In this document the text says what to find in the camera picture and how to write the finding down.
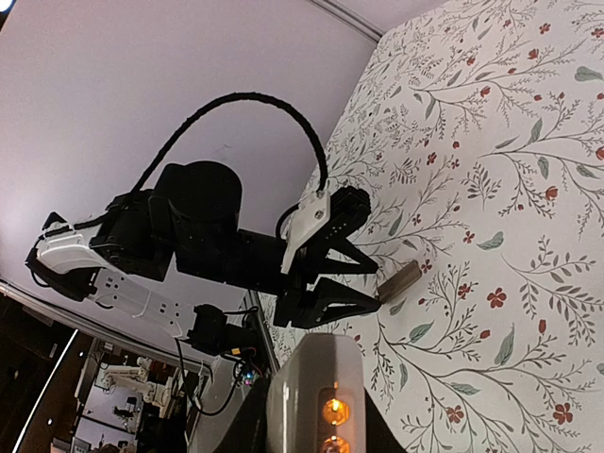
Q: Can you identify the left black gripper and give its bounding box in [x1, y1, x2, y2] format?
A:
[273, 239, 380, 328]

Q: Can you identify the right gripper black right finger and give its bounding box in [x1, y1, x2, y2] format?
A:
[364, 390, 406, 453]

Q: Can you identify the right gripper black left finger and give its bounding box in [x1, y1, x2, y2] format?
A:
[226, 378, 270, 453]

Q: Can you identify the orange battery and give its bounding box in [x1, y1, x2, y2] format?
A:
[322, 398, 350, 427]

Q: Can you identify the grey remote battery cover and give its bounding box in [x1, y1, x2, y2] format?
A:
[377, 260, 422, 304]

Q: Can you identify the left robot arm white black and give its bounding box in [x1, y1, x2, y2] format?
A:
[25, 161, 379, 356]

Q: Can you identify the floral patterned table mat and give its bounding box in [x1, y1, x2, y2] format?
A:
[257, 0, 604, 453]

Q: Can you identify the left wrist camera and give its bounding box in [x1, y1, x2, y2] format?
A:
[280, 186, 371, 275]

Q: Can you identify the aluminium front rail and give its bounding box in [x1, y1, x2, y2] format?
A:
[244, 290, 280, 376]

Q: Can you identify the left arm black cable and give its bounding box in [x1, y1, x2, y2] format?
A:
[134, 92, 331, 199]

